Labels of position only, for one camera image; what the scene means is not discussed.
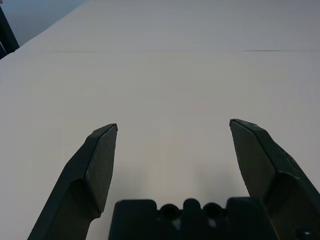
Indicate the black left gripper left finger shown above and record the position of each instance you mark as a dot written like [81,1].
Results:
[75,180]

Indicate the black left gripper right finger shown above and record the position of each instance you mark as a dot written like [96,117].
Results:
[270,162]

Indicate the black framed side desk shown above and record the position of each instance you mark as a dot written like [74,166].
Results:
[7,32]

